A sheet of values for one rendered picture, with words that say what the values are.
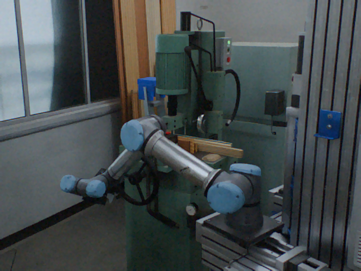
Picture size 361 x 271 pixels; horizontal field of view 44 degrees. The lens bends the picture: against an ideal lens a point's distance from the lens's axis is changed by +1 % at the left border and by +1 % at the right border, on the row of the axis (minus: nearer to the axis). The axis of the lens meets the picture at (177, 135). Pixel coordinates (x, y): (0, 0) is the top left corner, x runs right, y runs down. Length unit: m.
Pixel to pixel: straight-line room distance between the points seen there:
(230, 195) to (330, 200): 0.37
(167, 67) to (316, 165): 0.99
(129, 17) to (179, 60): 1.61
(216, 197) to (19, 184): 2.07
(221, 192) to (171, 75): 0.94
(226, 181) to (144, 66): 2.61
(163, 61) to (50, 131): 1.42
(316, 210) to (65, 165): 2.35
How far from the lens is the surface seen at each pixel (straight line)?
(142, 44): 4.00
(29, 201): 3.44
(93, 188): 1.90
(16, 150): 3.27
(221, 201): 1.52
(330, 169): 1.62
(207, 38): 2.46
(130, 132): 1.65
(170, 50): 2.27
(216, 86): 2.43
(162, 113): 3.33
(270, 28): 4.58
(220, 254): 1.81
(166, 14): 4.29
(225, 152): 2.27
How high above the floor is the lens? 1.58
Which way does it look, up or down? 15 degrees down
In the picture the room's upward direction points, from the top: straight up
